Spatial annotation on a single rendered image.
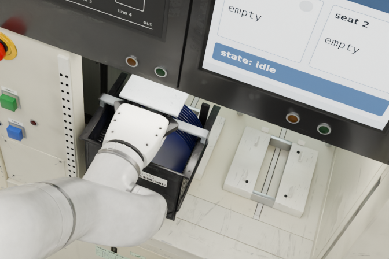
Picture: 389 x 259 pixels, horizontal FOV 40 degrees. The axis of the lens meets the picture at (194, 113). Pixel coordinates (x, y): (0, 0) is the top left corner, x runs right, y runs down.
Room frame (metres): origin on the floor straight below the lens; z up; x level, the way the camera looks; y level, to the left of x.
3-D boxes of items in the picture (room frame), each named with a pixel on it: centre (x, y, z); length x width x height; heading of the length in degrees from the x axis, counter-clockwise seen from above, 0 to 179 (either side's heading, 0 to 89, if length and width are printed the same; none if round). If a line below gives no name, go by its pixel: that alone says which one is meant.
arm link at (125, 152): (0.53, 0.11, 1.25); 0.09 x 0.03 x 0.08; 79
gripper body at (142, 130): (0.59, 0.10, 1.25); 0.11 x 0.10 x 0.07; 169
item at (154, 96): (0.70, 0.08, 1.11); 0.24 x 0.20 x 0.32; 79
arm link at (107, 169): (0.45, 0.12, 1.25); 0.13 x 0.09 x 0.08; 169
